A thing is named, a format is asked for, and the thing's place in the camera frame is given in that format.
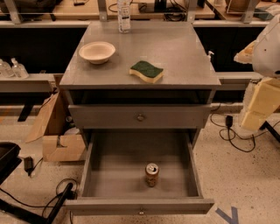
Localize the orange soda can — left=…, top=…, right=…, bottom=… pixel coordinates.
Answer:
left=145, top=163, right=159, bottom=187

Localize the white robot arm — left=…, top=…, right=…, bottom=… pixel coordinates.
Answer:
left=234, top=15, right=280, bottom=132

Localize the grey wooden drawer cabinet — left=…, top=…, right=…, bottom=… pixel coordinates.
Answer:
left=60, top=21, right=221, bottom=143

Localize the closed grey top drawer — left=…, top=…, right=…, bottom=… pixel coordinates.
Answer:
left=69, top=104, right=210, bottom=129

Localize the open grey middle drawer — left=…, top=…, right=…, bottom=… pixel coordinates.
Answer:
left=66, top=130, right=214, bottom=215

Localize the green yellow sponge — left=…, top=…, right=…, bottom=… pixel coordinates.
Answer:
left=129, top=60, right=164, bottom=83

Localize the white paper bowl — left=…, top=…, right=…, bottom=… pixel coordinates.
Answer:
left=79, top=41, right=116, bottom=65

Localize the small white pump bottle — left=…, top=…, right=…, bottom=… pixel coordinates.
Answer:
left=207, top=51, right=214, bottom=62

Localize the brown cardboard box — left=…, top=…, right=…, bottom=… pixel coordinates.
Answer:
left=24, top=73, right=87, bottom=163

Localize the clear plastic water bottle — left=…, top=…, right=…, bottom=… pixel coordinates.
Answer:
left=117, top=0, right=130, bottom=33

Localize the black power brick left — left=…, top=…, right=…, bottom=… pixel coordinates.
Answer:
left=24, top=157, right=43, bottom=176

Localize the clear sanitizer bottle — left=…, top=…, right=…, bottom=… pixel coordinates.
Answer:
left=11, top=58, right=29, bottom=79
left=0, top=59, right=14, bottom=78

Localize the black chair base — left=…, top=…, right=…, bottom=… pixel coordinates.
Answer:
left=0, top=142, right=74, bottom=224

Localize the black power adapter with cable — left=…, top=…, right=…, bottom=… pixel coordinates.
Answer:
left=209, top=113, right=280, bottom=153

